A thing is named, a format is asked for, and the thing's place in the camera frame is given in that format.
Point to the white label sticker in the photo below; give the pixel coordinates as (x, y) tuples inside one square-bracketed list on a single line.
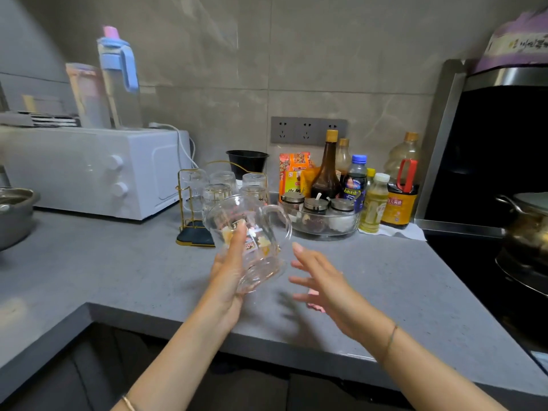
[(541, 361)]

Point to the cartoon cat print glass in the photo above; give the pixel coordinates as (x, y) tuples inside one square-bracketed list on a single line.
[(257, 194)]

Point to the stainless steel pot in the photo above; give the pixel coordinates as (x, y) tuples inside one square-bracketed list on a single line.
[(526, 235)]

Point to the glass spice jar steel lid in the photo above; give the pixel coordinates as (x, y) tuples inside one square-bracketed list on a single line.
[(341, 205), (293, 198), (315, 204)]

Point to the dark bottle blue cap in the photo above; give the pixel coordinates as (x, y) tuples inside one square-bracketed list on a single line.
[(353, 184)]

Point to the yellow liquid bottle white cap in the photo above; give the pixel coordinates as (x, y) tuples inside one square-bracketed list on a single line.
[(373, 209)]

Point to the clear jug blue lid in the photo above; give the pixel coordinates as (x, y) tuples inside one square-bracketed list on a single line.
[(117, 94)]

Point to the steel pot lid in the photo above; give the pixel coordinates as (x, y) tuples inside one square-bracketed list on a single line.
[(533, 201)]

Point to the small bottle yellow cap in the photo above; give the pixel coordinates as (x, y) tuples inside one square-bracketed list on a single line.
[(370, 174)]

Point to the white microwave oven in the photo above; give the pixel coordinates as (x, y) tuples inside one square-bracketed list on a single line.
[(85, 171)]

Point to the white paper towel sheet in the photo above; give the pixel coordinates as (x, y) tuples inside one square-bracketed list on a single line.
[(406, 231)]

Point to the clear round condiment tray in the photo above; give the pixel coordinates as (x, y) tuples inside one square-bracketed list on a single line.
[(321, 231)]

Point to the clear container pink lid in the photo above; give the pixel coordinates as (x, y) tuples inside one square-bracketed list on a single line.
[(87, 98)]

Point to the grey wall socket panel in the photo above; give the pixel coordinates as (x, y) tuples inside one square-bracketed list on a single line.
[(308, 130)]

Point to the person's right hand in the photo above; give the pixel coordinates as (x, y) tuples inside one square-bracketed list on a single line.
[(338, 295)]

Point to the yellow seasoning pouch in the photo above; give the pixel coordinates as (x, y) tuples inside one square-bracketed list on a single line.
[(309, 181)]

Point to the short textured glass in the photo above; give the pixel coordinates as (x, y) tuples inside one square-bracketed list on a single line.
[(214, 194)]

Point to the orange seasoning packet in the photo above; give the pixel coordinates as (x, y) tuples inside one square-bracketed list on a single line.
[(293, 175)]

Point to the clear bottle brown cap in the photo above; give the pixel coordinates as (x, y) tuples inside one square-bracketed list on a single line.
[(343, 158)]

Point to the black plastic bowl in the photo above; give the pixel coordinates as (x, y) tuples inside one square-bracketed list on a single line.
[(247, 162)]

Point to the steel basin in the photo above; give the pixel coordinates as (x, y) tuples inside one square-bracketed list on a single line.
[(15, 218)]

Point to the penguin print glass mug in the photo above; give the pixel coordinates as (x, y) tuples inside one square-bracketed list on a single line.
[(265, 269)]

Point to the person's left hand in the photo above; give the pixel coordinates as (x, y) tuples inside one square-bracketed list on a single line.
[(227, 286)]

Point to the dark brown glass bottle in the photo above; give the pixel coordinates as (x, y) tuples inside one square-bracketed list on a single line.
[(326, 179)]

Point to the person's left forearm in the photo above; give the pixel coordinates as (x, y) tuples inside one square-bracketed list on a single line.
[(171, 368)]

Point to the purple food packet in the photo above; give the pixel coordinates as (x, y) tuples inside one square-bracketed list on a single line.
[(513, 47)]

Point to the stack of flat coasters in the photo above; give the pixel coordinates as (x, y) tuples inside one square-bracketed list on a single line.
[(38, 119)]

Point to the embossed ribbed clear glass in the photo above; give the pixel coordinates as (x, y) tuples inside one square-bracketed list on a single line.
[(222, 177)]

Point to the pink striped cloth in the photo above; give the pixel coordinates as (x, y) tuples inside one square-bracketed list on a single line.
[(314, 297)]

